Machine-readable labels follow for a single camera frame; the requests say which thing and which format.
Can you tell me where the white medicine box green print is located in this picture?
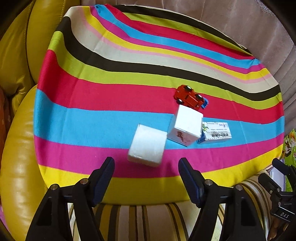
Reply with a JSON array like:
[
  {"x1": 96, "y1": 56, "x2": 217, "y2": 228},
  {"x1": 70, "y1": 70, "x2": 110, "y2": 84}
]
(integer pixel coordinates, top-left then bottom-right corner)
[{"x1": 197, "y1": 122, "x2": 232, "y2": 144}]

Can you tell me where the plain white cube box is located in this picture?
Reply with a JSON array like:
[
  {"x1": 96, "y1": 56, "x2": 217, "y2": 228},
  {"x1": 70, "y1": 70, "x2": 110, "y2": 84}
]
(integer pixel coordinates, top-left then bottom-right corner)
[{"x1": 127, "y1": 124, "x2": 167, "y2": 167}]

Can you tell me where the person's right hand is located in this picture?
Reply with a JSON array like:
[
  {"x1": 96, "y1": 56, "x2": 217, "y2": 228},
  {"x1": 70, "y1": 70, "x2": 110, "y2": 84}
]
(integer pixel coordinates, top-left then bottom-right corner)
[{"x1": 267, "y1": 218, "x2": 283, "y2": 241}]

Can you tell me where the green cartoon bedsheet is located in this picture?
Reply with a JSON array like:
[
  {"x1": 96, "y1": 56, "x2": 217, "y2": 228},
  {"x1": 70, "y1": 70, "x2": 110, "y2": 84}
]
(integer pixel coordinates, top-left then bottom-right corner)
[{"x1": 279, "y1": 128, "x2": 296, "y2": 193}]

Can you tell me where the white cube box with figure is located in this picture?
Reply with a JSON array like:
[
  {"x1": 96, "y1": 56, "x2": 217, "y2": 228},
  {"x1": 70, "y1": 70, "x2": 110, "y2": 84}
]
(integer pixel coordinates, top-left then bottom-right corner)
[{"x1": 167, "y1": 105, "x2": 203, "y2": 147}]

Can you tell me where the blue toy piece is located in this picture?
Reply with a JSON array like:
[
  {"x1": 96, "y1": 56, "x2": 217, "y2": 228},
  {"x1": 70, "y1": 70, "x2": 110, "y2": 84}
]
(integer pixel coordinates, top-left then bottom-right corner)
[{"x1": 201, "y1": 97, "x2": 209, "y2": 109}]

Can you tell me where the red toy car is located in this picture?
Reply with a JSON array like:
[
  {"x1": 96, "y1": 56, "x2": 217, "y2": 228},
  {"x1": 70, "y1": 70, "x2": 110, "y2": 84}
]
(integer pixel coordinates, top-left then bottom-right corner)
[{"x1": 174, "y1": 85, "x2": 204, "y2": 110}]

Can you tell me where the rainbow striped cloth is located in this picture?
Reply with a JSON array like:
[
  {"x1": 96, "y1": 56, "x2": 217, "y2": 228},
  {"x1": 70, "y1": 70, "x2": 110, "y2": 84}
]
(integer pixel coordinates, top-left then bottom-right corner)
[{"x1": 34, "y1": 4, "x2": 285, "y2": 205}]

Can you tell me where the pink patterned cushion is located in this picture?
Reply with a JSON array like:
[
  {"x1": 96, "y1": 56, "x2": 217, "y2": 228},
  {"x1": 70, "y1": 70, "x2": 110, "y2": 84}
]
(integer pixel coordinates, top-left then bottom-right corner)
[{"x1": 0, "y1": 85, "x2": 12, "y2": 149}]

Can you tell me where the yellow leather sofa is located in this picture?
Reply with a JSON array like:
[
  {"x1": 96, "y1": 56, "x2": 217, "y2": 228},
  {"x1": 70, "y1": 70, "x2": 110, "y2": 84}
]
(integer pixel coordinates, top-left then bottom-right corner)
[{"x1": 1, "y1": 1, "x2": 81, "y2": 240}]

